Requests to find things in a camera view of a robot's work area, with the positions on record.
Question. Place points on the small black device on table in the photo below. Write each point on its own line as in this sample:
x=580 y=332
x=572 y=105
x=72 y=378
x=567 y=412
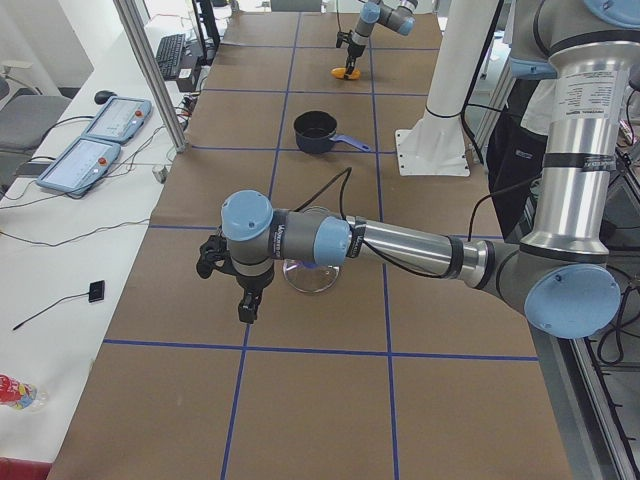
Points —
x=96 y=291

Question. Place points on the black keyboard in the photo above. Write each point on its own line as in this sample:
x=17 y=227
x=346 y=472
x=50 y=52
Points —
x=169 y=55

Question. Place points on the dark blue saucepan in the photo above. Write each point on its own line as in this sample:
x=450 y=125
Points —
x=316 y=133

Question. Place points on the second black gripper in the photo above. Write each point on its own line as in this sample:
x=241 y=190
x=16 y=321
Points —
x=355 y=50

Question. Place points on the black computer mouse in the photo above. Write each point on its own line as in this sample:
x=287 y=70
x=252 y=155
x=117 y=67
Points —
x=102 y=96

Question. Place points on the yellow corn cob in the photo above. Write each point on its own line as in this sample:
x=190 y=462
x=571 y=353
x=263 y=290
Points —
x=343 y=73

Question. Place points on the person in white shirt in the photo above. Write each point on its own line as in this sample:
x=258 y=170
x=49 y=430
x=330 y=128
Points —
x=517 y=146

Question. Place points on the lower teach pendant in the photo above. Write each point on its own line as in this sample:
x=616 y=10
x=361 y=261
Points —
x=79 y=166

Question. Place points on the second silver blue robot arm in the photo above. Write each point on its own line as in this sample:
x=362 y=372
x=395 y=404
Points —
x=399 y=19

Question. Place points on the teach pendant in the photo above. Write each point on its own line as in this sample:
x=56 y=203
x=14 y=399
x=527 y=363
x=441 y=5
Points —
x=119 y=119
x=79 y=166

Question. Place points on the drink bottle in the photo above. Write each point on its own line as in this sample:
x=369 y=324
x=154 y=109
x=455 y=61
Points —
x=21 y=396

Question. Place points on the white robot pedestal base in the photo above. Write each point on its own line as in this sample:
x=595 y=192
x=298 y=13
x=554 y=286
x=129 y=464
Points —
x=435 y=145

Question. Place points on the upper teach pendant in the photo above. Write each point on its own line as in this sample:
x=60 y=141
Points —
x=119 y=119

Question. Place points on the glass pot lid blue knob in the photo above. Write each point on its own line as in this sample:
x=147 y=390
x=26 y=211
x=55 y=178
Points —
x=299 y=269

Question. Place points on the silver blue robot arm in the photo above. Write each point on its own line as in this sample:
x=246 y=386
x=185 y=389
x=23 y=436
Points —
x=556 y=275

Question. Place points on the aluminium frame post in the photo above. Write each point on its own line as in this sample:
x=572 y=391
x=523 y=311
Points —
x=134 y=29

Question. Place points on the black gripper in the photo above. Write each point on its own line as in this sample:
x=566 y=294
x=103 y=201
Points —
x=252 y=284

